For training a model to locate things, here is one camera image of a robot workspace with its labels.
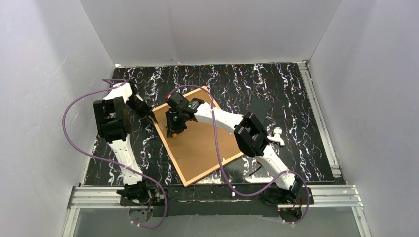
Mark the aluminium rail front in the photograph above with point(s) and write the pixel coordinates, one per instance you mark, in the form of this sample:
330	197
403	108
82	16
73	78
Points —
323	195

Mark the aluminium rail right side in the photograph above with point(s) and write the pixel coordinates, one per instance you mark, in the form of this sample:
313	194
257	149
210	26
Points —
329	149

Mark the black flat box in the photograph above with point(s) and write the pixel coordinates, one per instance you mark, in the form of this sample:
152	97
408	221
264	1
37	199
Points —
259	107

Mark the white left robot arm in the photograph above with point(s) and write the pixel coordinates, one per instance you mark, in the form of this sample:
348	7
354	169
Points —
113	125

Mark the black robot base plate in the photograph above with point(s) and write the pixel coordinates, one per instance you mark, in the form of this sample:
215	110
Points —
210	200

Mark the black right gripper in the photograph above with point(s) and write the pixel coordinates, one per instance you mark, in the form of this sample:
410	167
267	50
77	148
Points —
173	121

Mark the wooden photo frame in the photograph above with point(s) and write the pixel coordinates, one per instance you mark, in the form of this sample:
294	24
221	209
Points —
193	151

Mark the white plastic pipe fitting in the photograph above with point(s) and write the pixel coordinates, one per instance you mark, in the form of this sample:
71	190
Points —
276	136

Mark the aluminium rail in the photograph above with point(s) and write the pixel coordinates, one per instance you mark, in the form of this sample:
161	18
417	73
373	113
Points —
329	149
323	195

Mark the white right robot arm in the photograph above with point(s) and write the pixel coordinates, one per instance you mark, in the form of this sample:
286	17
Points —
251	137

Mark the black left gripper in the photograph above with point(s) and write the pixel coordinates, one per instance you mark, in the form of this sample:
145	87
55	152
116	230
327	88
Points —
144	111

